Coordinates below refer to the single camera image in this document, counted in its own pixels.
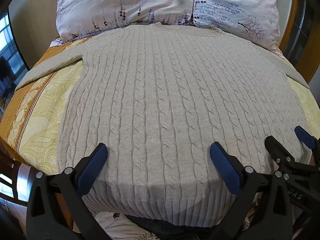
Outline wooden headboard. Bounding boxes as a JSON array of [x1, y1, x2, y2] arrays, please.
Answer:
[[274, 0, 320, 88]]

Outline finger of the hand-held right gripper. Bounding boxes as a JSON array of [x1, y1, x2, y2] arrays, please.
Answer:
[[264, 135, 295, 167], [294, 126, 320, 157]]

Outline blue floral pillow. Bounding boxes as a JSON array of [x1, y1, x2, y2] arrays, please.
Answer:
[[193, 0, 283, 51]]

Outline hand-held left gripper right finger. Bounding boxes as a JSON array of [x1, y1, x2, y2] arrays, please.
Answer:
[[209, 142, 294, 240]]

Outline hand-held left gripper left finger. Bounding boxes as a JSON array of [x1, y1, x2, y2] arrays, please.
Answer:
[[26, 143, 118, 240]]

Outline white buttoned garment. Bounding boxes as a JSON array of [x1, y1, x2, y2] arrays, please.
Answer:
[[94, 211, 152, 240]]

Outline yellow patterned bed sheet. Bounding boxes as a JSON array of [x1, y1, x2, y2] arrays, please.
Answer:
[[0, 35, 320, 180]]

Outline pink floral pillow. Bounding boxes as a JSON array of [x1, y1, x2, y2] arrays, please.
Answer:
[[53, 0, 198, 42]]

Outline beige cable-knit sweater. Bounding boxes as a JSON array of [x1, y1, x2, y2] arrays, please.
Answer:
[[15, 22, 310, 227]]

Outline dark jeans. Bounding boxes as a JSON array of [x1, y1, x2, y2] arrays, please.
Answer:
[[127, 214, 220, 240]]

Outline window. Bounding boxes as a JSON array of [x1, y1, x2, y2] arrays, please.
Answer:
[[0, 14, 27, 99]]

